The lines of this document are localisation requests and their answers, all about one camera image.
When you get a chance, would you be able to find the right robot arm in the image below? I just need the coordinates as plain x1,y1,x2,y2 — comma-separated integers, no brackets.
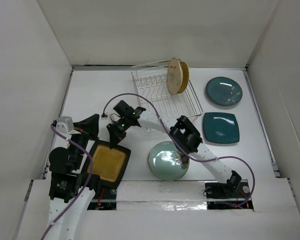
106,100,242,199

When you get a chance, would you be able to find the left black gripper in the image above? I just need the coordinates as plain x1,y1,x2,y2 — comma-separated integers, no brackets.
68,112,100,168

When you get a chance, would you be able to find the silver taped front rail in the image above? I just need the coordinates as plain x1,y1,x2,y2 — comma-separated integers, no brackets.
87,180,255,211

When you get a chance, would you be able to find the round woven bamboo plate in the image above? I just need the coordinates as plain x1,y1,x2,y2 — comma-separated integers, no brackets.
177,61,190,94

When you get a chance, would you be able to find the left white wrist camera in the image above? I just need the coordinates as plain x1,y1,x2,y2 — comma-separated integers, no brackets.
52,116,77,135

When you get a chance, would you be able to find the round dark teal plate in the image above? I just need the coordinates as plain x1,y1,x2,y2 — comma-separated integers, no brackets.
205,76,243,107

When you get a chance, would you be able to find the light green flower plate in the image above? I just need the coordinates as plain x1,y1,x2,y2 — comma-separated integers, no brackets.
148,141,190,181

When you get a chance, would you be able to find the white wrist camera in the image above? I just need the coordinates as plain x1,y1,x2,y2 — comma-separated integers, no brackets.
101,112,120,123
52,116,77,135

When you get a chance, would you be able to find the metal wire dish rack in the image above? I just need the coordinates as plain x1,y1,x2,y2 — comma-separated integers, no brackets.
131,60,203,122

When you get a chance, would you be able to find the square dark teal plate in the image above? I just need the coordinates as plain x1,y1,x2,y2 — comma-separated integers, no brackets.
202,112,240,145

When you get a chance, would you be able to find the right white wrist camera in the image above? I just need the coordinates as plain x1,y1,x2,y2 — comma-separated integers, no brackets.
101,112,120,123

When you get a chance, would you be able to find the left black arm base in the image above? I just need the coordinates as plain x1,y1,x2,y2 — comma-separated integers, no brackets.
87,187,117,211

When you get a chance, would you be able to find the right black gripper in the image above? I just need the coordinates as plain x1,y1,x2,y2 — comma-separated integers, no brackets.
106,116,131,149

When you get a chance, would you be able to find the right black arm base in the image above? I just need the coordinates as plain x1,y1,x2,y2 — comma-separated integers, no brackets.
202,181,254,210

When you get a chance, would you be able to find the square brown yellow plate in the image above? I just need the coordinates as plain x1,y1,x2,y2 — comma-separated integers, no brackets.
89,140,131,189

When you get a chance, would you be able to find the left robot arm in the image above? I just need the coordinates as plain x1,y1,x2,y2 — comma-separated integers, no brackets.
42,114,102,240

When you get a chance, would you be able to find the beige bird painted plate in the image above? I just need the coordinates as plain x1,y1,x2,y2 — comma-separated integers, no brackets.
167,58,183,95

